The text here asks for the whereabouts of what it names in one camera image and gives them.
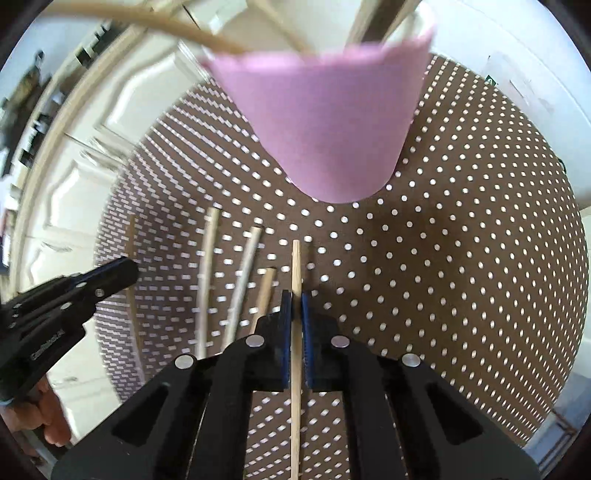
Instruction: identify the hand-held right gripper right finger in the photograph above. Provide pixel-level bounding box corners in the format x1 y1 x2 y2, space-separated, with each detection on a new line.
301 294 542 480

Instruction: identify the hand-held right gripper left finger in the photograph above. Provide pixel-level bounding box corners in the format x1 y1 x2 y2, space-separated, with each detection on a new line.
51 291 296 480

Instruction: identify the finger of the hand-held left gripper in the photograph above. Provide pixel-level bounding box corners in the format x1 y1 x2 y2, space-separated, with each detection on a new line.
18 257 139 333

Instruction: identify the wooden chopstick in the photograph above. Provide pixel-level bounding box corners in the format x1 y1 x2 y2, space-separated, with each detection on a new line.
127 215 147 379
290 239 303 480
226 226 263 349
196 207 221 360
249 268 277 334
44 2 247 54

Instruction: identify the pink cup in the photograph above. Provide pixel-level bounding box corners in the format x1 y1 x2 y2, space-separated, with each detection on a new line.
199 21 437 205

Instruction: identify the person's left hand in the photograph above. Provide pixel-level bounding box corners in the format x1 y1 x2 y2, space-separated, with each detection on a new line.
9 376 72 448

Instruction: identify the white panelled door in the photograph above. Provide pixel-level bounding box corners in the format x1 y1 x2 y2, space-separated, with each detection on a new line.
9 0 252 418

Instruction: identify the brown polka dot tablecloth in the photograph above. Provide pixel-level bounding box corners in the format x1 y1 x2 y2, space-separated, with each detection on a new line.
92 53 589 480

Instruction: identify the cluttered wall shelf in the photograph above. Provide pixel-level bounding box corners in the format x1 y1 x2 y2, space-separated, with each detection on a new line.
0 21 116 195

